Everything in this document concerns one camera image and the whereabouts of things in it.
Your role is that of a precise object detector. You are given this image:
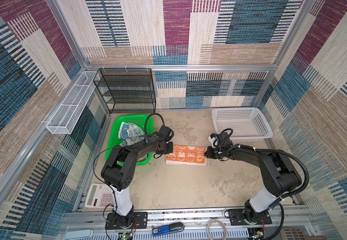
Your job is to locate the orange bunny pattern towel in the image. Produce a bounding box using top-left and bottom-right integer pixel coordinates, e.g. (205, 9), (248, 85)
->
(166, 145), (207, 166)

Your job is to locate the green plastic laundry basket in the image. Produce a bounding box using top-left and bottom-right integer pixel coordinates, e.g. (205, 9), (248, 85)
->
(106, 115), (148, 160)

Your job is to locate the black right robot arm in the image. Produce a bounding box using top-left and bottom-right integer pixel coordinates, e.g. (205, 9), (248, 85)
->
(204, 129), (309, 225)

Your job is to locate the coiled white cable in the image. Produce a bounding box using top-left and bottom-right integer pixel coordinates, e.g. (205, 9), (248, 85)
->
(206, 218), (228, 240)

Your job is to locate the blue black stapler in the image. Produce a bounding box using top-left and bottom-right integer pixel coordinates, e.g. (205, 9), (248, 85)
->
(152, 222), (184, 237)

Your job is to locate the black wire mesh shelf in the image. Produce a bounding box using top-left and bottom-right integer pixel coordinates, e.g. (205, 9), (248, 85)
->
(94, 68), (157, 114)

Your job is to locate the blue patterned towel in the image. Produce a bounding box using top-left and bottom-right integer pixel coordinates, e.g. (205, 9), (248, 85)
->
(118, 122), (145, 147)

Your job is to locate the white desk calculator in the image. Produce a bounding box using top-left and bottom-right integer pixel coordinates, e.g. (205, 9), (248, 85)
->
(85, 183), (115, 209)

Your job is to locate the white wire mesh tray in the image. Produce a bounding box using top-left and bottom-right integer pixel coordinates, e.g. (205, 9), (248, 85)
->
(46, 71), (97, 135)

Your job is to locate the white plastic basket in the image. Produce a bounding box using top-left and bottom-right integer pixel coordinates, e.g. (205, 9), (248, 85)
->
(211, 108), (273, 142)

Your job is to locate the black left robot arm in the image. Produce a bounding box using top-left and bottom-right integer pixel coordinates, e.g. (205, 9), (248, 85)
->
(101, 126), (174, 217)

